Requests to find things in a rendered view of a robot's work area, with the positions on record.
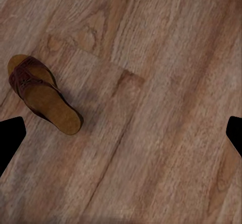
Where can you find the sandal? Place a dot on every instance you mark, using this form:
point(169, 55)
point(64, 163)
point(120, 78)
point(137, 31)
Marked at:
point(36, 86)

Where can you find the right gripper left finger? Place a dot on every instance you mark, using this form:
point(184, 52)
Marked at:
point(12, 133)

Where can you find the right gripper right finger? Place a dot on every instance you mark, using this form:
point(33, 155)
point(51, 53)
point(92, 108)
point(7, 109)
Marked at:
point(234, 132)

